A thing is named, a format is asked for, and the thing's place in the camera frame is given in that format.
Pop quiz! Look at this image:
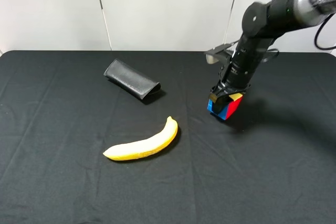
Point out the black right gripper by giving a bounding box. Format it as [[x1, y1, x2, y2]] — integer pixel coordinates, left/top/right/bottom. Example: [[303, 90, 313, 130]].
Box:
[[209, 40, 265, 114]]

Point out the colourful puzzle cube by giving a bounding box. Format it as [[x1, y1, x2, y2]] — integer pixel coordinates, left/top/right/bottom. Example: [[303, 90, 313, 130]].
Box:
[[207, 93, 243, 120]]

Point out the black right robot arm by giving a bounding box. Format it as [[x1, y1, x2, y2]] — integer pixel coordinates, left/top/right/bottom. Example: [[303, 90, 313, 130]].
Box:
[[205, 0, 335, 120]]

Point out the black table cloth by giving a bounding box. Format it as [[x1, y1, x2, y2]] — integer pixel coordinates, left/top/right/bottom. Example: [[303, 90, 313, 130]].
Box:
[[1, 51, 335, 223]]

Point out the yellow banana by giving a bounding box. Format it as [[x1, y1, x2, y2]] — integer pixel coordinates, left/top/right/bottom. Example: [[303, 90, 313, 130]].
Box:
[[103, 116, 179, 161]]

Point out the black leather glasses case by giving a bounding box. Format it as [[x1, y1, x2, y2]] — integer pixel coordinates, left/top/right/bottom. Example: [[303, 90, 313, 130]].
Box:
[[103, 59, 161, 100]]

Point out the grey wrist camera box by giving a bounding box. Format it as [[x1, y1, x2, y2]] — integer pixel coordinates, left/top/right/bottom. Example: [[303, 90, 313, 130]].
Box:
[[204, 44, 233, 65]]

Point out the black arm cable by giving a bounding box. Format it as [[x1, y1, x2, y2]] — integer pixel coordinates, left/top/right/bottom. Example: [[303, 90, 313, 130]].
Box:
[[314, 16, 336, 50]]

